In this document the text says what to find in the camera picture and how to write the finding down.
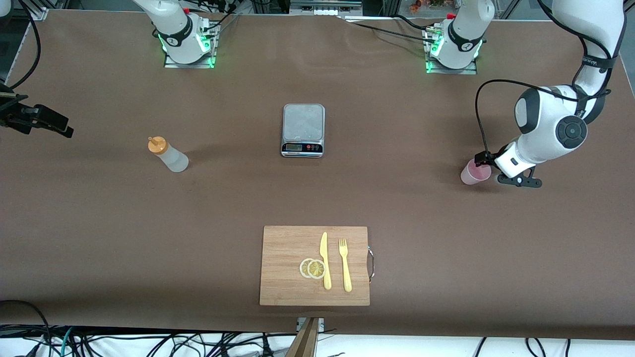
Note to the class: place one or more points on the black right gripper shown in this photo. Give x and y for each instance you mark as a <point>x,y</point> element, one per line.
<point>15,118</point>

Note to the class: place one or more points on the yellow plastic fork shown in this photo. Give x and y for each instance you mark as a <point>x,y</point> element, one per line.
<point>346,272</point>

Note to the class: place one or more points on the translucent sauce bottle orange cap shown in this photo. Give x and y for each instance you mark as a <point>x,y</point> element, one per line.
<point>173,159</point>

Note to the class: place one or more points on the pink plastic cup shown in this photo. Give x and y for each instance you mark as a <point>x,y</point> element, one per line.
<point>471,176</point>

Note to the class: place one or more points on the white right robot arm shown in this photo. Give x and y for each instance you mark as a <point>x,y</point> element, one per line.
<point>178,39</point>

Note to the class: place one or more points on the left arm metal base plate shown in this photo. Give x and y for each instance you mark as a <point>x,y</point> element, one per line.
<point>451,71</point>

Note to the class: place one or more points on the yellow plastic knife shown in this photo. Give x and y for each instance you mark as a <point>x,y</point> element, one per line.
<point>324,248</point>

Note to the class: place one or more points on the aluminium frame corner bracket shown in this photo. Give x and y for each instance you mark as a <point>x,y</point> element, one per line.
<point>38,14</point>

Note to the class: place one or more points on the silver digital kitchen scale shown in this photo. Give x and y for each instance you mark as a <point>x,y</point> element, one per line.
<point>302,124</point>

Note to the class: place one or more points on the wooden cutting board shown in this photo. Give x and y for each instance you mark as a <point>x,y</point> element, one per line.
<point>283,267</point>

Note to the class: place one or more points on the lemon slice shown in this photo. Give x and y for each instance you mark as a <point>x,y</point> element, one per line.
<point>316,268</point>
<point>303,268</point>

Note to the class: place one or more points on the small metal bracket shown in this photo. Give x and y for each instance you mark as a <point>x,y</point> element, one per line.
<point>321,323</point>

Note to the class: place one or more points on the wooden post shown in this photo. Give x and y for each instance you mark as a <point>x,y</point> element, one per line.
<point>303,344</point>

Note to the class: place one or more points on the white power strip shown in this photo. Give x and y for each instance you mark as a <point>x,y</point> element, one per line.
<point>325,11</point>

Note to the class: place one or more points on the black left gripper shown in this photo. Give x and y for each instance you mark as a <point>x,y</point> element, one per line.
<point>483,158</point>

